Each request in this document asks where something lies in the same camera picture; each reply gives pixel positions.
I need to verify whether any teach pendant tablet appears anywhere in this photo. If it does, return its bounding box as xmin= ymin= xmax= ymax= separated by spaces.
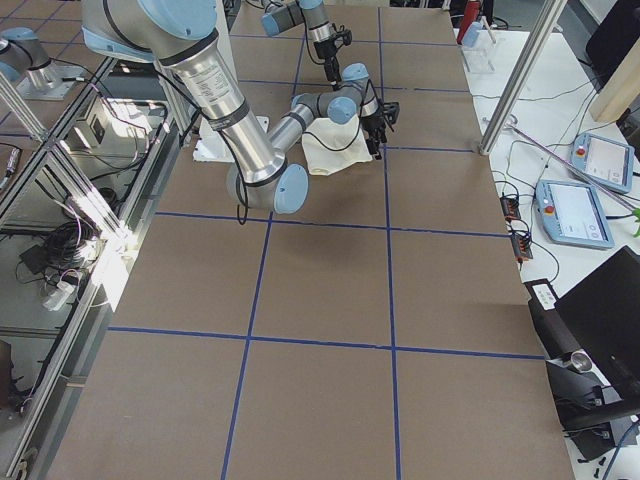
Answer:
xmin=571 ymin=133 xmax=635 ymax=194
xmin=535 ymin=180 xmax=615 ymax=250

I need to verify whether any light blue plastic cup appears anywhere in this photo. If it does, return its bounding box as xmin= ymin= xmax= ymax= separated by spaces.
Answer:
xmin=461 ymin=22 xmax=482 ymax=48

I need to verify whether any aluminium frame post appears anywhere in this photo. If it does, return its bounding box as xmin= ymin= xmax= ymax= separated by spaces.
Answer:
xmin=479 ymin=0 xmax=567 ymax=156

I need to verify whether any red cylinder bottle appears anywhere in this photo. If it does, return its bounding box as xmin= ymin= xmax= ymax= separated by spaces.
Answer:
xmin=459 ymin=0 xmax=481 ymax=34

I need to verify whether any white wire dish rack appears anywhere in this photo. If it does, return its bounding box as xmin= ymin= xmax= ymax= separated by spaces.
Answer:
xmin=461 ymin=21 xmax=497 ymax=74

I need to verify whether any far teach pendant tablet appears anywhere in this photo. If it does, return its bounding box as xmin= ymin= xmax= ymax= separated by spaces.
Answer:
xmin=571 ymin=133 xmax=635 ymax=194

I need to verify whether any near teach pendant tablet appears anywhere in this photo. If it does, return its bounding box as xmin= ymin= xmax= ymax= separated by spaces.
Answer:
xmin=535 ymin=180 xmax=615 ymax=250

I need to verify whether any long metal reacher tool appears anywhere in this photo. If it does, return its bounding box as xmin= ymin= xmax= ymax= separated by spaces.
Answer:
xmin=504 ymin=115 xmax=640 ymax=214

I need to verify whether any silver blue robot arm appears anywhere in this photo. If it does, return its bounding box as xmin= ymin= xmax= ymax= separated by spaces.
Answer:
xmin=81 ymin=1 xmax=400 ymax=214
xmin=261 ymin=0 xmax=352 ymax=90

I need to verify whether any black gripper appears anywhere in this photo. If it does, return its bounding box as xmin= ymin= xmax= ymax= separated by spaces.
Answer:
xmin=362 ymin=101 xmax=400 ymax=160
xmin=313 ymin=27 xmax=352 ymax=89

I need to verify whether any cream cat print t-shirt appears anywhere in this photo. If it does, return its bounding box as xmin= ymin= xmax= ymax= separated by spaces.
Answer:
xmin=301 ymin=116 xmax=373 ymax=176

